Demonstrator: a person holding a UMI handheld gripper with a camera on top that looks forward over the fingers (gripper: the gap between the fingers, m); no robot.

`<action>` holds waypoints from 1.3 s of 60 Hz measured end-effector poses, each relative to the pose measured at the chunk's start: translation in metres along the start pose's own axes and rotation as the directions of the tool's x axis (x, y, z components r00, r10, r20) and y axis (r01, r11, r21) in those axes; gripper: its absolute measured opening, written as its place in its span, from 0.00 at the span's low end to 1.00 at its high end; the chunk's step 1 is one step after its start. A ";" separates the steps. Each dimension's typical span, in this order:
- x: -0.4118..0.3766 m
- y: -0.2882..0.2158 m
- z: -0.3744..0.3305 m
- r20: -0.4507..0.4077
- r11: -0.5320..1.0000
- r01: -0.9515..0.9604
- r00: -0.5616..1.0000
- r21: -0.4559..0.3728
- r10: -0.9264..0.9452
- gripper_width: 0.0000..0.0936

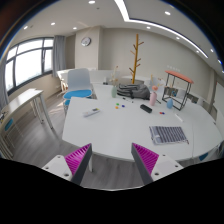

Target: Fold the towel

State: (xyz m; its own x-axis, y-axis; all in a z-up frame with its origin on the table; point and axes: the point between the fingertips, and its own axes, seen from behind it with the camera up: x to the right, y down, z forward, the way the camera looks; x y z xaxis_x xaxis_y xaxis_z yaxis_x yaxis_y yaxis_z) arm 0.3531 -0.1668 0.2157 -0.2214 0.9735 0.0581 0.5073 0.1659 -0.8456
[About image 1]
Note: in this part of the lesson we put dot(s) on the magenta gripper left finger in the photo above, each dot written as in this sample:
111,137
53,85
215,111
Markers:
72,166

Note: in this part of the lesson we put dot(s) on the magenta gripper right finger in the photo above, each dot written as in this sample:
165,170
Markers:
153,166

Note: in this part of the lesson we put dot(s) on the white table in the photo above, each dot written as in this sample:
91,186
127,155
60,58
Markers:
112,131

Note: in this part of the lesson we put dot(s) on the black case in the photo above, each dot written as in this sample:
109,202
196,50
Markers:
146,108

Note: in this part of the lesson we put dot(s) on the blue vase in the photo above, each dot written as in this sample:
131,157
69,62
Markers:
170,103

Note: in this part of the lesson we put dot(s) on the pink vase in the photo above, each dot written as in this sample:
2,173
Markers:
153,95

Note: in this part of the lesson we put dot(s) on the grey backpack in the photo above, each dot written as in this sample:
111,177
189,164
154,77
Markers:
134,91

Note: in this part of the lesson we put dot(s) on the wooden side desk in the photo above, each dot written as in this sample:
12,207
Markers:
31,95

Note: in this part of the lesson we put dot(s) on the orange top metal rack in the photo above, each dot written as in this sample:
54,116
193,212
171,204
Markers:
177,89

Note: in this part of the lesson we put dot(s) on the white chair blue seat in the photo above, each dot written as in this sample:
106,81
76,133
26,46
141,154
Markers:
78,86

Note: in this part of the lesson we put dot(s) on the green vase with flowers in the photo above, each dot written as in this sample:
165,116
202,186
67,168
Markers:
113,81

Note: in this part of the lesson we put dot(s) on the window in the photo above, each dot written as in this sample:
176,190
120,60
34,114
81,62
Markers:
27,61

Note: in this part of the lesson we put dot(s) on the wooden coat rack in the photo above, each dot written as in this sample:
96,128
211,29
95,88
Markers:
136,58

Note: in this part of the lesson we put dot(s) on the grey curtain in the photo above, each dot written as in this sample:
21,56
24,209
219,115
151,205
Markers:
58,55

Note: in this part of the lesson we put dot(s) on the round wall clock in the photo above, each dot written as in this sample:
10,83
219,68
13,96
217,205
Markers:
86,41

